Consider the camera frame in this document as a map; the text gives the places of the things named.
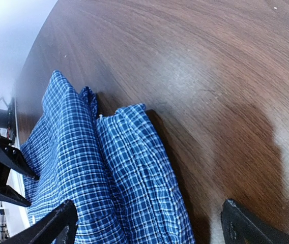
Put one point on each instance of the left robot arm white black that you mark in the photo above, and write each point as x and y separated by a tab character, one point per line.
4	119

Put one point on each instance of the blue checked long sleeve shirt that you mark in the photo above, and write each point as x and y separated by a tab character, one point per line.
114	168

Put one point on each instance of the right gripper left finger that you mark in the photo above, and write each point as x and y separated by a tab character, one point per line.
58	226

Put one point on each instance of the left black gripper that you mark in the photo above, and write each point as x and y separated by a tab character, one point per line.
12	158

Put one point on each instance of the front aluminium rail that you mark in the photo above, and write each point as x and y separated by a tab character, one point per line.
12	126

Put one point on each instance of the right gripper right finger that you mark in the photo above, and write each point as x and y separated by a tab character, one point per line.
240	225

